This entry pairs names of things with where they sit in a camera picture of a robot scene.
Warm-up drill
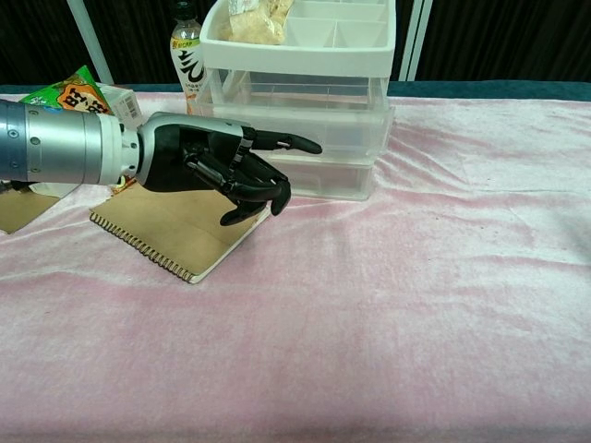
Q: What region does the black curtain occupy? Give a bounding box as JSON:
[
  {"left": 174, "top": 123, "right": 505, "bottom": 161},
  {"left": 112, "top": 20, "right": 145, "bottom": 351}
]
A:
[{"left": 0, "top": 0, "right": 591, "bottom": 87}]

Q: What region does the white plastic drawer organizer frame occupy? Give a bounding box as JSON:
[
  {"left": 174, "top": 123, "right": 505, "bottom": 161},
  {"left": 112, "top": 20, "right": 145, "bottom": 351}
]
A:
[{"left": 199, "top": 0, "right": 397, "bottom": 202}]

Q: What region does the orange drink bottle white label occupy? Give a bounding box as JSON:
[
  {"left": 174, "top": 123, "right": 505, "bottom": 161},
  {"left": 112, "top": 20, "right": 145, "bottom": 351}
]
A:
[{"left": 170, "top": 0, "right": 210, "bottom": 116}]

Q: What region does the pink velvet table cloth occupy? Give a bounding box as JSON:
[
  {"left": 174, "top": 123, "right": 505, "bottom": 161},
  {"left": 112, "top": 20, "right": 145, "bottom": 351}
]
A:
[{"left": 0, "top": 90, "right": 591, "bottom": 443}]

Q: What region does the brown spiral notebook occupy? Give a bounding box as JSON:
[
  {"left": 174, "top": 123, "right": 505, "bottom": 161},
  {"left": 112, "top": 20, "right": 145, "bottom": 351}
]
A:
[{"left": 89, "top": 177, "right": 272, "bottom": 284}]

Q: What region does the clear plastic drawer with handle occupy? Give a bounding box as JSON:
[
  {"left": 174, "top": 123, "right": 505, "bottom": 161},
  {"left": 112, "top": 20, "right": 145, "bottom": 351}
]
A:
[
  {"left": 193, "top": 99, "right": 397, "bottom": 163},
  {"left": 271, "top": 154, "right": 376, "bottom": 200}
]

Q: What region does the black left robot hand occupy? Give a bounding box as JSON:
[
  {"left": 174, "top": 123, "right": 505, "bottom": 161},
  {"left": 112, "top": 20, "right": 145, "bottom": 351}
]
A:
[{"left": 136, "top": 112, "right": 323, "bottom": 228}]

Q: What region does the beige food bag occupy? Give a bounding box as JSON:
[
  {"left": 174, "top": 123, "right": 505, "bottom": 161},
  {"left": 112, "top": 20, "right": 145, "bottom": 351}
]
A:
[{"left": 216, "top": 0, "right": 296, "bottom": 46}]

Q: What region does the small white barcode box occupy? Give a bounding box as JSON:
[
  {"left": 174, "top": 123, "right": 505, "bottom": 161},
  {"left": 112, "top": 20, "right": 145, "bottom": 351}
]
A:
[{"left": 97, "top": 84, "right": 142, "bottom": 131}]

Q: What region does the white metal pole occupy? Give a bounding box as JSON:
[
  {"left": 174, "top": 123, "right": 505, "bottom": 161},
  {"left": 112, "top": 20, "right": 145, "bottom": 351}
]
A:
[
  {"left": 398, "top": 0, "right": 436, "bottom": 83},
  {"left": 66, "top": 0, "right": 115, "bottom": 87}
]

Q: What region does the green snack bag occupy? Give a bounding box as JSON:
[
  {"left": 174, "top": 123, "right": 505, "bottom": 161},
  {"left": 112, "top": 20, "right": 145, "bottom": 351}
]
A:
[{"left": 18, "top": 65, "right": 139, "bottom": 196}]

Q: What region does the teal table cover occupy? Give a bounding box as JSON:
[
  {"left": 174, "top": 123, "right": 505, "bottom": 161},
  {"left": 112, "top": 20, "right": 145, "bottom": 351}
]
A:
[{"left": 0, "top": 79, "right": 591, "bottom": 101}]

